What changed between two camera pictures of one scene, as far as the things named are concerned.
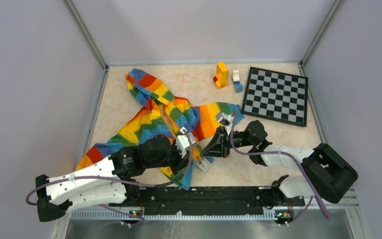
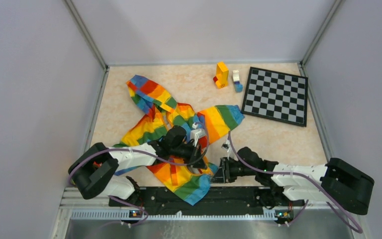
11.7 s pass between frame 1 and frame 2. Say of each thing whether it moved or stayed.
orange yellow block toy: stayed
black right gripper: moved
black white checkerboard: stayed
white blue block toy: stayed
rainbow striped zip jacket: moved
